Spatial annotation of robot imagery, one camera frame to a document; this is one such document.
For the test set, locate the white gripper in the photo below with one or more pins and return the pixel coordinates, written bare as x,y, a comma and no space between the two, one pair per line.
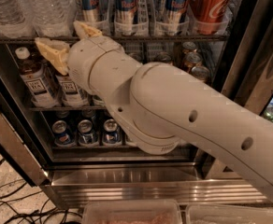
80,62

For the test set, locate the front left green can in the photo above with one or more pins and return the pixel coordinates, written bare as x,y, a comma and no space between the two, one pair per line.
98,101

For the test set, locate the stainless steel fridge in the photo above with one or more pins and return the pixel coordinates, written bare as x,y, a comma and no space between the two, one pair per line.
239,56

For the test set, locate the left clear plastic bin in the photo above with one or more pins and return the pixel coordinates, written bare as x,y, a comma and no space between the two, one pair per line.
132,212

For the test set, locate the middle Pepsi can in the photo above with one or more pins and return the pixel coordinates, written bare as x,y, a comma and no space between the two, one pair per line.
87,135

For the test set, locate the left Pepsi can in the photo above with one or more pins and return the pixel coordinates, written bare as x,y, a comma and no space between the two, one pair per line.
63,135

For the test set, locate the gold can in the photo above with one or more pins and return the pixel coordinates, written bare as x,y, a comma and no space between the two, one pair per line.
164,57
201,73
190,60

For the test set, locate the clear plastic bin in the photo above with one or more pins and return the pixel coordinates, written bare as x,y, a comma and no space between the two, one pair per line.
132,212
227,214

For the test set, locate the middle Red Bull can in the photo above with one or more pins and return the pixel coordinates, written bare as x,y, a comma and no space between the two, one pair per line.
126,16

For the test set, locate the left Red Bull can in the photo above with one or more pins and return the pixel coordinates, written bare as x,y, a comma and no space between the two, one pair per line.
95,12

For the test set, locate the red bull can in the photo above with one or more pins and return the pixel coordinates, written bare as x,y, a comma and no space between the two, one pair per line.
126,16
95,12
174,15

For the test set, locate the right clear plastic bin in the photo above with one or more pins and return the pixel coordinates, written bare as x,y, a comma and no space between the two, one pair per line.
227,214

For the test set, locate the right Red Bull can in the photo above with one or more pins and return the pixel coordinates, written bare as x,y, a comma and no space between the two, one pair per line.
174,15

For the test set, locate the clear water bottle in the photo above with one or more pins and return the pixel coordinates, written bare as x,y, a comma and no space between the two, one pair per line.
13,23
52,18

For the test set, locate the red Coca-Cola can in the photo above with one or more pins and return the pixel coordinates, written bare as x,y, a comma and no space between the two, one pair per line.
208,13

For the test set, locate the right Pepsi can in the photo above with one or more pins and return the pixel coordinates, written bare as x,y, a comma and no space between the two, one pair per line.
111,134

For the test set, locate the steel fridge door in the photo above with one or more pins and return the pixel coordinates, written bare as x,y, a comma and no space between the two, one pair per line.
24,134

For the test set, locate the right front tea bottle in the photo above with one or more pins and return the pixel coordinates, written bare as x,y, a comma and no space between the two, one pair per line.
73,95

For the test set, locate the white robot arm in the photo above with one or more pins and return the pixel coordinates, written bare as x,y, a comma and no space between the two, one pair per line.
158,105

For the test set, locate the pepsi can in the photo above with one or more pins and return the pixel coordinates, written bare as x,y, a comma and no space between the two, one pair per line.
87,135
111,134
63,135

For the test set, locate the tea bottle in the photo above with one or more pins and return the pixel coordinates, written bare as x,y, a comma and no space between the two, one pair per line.
37,77
73,95

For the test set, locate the left front tea bottle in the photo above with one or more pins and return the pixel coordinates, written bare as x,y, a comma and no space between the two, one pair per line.
37,77

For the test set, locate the front right gold can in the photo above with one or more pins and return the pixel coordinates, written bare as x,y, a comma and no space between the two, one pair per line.
201,73

